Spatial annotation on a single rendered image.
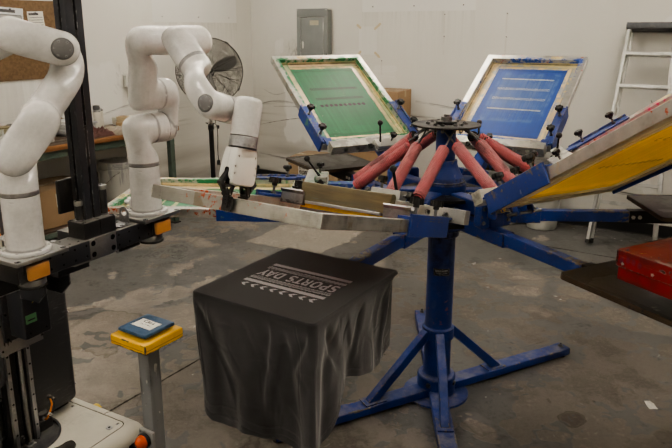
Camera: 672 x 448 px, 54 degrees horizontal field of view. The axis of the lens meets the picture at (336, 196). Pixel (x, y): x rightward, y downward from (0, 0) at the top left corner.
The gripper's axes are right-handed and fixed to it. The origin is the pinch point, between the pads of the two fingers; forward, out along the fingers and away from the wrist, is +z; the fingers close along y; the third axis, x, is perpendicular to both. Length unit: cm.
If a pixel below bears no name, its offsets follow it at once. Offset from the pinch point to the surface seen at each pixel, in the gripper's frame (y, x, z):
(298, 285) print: -31.8, 2.6, 23.0
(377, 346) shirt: -55, 21, 41
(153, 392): 10, -10, 51
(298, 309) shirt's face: -17.9, 12.9, 26.9
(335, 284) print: -38.3, 11.7, 21.3
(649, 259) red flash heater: -61, 94, -1
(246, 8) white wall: -427, -379, -188
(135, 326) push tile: 16.0, -13.5, 34.0
